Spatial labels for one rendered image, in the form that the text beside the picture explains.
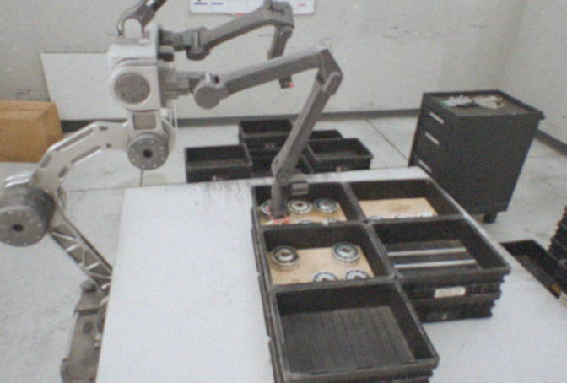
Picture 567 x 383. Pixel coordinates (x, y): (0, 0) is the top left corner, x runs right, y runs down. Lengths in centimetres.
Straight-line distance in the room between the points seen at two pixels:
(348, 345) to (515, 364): 57
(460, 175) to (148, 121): 216
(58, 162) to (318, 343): 113
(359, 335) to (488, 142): 203
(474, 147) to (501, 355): 170
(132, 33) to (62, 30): 301
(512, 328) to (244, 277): 95
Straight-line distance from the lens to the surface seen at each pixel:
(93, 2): 441
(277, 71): 132
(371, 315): 145
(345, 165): 287
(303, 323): 139
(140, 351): 153
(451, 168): 309
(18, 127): 418
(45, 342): 263
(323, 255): 163
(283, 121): 336
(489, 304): 172
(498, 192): 344
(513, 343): 173
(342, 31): 472
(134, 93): 130
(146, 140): 161
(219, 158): 294
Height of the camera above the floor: 186
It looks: 30 degrees down
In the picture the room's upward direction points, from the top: 3 degrees clockwise
